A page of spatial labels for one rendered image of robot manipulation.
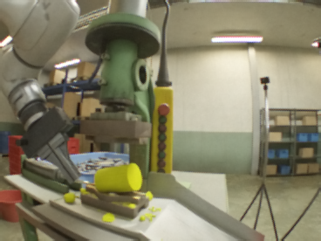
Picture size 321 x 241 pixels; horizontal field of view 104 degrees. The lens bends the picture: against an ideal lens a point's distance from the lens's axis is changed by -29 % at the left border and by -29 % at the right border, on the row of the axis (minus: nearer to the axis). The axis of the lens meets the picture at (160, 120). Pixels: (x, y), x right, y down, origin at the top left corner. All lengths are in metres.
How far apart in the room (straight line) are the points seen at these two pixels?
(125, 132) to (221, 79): 5.54
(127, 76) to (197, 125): 5.24
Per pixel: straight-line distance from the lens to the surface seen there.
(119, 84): 0.43
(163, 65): 0.70
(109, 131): 0.41
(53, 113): 0.40
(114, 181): 0.43
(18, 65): 0.44
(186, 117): 5.71
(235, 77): 5.90
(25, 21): 0.39
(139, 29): 0.43
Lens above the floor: 1.20
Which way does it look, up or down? 4 degrees up
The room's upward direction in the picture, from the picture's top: 2 degrees clockwise
